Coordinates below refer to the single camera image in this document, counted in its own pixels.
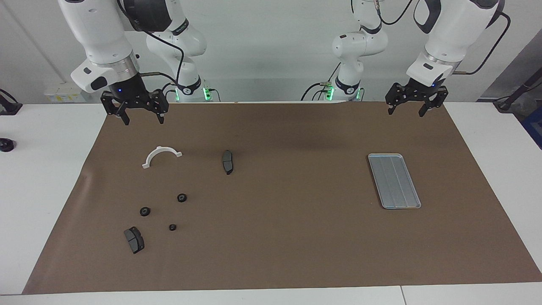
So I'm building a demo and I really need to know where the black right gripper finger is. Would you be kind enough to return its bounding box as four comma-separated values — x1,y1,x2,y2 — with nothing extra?
101,92,130,126
149,90,169,125

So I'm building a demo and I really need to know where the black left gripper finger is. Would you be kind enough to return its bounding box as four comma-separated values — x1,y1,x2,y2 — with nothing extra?
385,83,406,116
418,86,449,118

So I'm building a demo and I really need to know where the silver metal tray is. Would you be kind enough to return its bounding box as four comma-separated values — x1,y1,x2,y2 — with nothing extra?
368,153,422,210

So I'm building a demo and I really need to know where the black stand leg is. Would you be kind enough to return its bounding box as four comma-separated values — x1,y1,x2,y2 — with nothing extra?
493,70,542,111

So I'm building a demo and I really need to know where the blue box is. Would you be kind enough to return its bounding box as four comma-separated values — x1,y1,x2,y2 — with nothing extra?
522,106,542,149

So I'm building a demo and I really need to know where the brown table mat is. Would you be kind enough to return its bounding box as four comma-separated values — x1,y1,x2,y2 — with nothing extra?
22,102,542,295

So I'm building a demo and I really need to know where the black base cable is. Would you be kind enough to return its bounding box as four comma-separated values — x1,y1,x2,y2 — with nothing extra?
301,63,341,101
158,83,178,103

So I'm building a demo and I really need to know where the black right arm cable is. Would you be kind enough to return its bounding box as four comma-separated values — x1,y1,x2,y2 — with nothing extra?
116,0,187,92

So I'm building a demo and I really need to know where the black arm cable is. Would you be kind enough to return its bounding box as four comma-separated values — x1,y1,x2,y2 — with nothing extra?
116,0,187,92
351,0,512,76

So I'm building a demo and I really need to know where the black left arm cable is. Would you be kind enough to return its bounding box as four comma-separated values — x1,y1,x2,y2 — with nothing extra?
351,0,512,76

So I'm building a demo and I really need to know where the white curved plastic bracket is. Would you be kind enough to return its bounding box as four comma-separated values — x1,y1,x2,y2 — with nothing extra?
142,146,183,169

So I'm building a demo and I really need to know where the black clamp mount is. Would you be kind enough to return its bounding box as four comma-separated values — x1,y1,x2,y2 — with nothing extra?
0,89,22,116

